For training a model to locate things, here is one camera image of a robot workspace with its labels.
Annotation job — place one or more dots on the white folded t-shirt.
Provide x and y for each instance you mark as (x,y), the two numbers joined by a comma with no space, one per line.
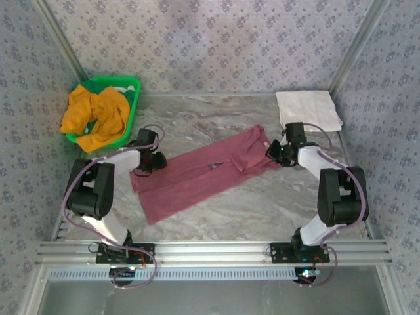
(311,108)

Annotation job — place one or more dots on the pink t-shirt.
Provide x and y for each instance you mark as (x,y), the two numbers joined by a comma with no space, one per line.
(183,183)

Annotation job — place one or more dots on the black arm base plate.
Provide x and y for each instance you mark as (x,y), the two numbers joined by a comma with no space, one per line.
(279,252)
(147,251)

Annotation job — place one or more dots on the aluminium frame post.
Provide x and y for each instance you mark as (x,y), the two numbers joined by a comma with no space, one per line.
(360,42)
(63,42)

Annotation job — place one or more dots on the black controller board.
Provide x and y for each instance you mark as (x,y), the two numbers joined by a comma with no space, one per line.
(306,275)
(123,273)

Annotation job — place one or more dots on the aluminium mounting rail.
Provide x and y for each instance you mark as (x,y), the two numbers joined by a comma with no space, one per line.
(213,252)

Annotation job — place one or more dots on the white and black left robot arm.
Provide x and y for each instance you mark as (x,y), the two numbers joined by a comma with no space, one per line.
(124,157)

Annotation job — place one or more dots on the yellow t-shirt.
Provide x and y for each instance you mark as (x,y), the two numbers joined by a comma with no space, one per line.
(98,111)

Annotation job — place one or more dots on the green plastic basket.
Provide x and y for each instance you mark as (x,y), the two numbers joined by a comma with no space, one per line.
(133,83)

